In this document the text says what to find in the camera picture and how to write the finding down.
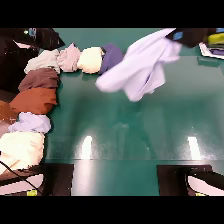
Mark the pale lavender shirt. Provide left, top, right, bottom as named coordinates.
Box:
left=95, top=28, right=183, bottom=103

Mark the purple garment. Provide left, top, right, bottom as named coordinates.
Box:
left=98, top=43, right=125, bottom=76

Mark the small cream garment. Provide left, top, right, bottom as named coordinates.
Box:
left=76, top=46, right=105, bottom=75

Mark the pinkish grey garment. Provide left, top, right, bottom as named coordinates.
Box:
left=56, top=42, right=82, bottom=74

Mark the rust orange garment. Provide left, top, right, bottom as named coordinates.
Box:
left=8, top=87, right=59, bottom=116

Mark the grey-brown garment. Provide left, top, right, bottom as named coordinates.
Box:
left=17, top=67, right=61, bottom=93

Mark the light lavender garment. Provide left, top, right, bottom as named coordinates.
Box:
left=7, top=111, right=52, bottom=135

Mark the pale grey garment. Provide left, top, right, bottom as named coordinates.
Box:
left=24, top=48, right=61, bottom=75

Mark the large cream garment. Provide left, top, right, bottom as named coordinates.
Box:
left=0, top=131, right=46, bottom=176

